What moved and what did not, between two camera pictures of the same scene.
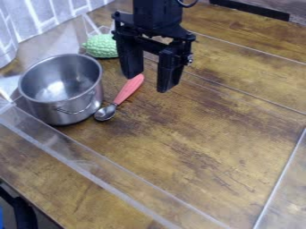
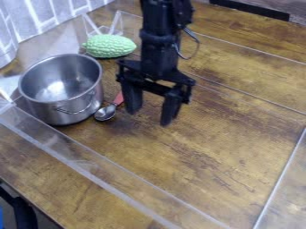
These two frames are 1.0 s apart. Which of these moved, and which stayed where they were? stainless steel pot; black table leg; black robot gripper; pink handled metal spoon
Moved: black robot gripper
Stayed: pink handled metal spoon; black table leg; stainless steel pot
